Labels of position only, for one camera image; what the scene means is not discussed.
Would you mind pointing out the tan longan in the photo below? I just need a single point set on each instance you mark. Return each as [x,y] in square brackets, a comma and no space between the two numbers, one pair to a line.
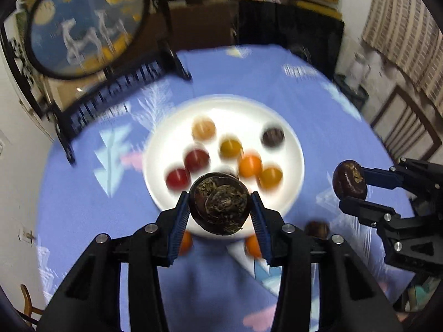
[203,129]

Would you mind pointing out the orange kumquat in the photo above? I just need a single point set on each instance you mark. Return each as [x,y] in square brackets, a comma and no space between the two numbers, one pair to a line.
[186,242]
[253,246]
[231,147]

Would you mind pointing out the dark water chestnut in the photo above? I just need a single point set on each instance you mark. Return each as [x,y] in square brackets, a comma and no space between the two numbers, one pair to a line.
[316,230]
[273,137]
[349,179]
[219,207]

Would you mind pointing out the dark wooden chair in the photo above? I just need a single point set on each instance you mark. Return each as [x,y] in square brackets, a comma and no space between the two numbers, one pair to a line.
[405,124]

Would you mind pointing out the small round black stand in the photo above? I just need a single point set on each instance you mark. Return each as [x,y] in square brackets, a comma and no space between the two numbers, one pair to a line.
[353,93]

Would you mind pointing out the white round plate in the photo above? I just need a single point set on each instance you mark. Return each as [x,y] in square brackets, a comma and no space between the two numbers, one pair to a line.
[238,117]

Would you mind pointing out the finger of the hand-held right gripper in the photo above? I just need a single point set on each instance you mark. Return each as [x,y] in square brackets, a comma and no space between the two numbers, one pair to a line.
[367,210]
[380,177]

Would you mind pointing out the round deer picture table screen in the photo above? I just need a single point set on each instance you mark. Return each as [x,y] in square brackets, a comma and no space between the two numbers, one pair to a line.
[86,24]

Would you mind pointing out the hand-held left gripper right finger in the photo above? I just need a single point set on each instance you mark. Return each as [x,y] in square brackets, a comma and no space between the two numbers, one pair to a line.
[260,228]

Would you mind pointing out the orange tangerine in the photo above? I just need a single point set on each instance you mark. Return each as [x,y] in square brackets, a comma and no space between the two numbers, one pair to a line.
[270,177]
[250,165]

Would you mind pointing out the light wooden chair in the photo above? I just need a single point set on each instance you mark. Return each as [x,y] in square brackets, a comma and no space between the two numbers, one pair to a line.
[29,304]

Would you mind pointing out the white thermos jug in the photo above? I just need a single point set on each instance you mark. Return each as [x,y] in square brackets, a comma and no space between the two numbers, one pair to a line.
[360,69]

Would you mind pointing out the beige woven blind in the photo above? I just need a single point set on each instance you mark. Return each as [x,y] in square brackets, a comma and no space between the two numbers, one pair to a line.
[405,24]

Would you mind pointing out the dark red plum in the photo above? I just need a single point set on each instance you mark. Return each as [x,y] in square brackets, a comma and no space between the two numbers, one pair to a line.
[177,178]
[196,160]

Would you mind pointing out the white wall socket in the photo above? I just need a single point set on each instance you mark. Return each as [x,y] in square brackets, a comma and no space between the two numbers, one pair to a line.
[26,236]

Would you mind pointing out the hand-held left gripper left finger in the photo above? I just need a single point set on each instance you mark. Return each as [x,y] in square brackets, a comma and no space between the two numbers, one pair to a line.
[178,224]

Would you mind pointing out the brown cardboard panel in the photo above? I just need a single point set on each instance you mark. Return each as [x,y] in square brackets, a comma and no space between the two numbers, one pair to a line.
[200,24]

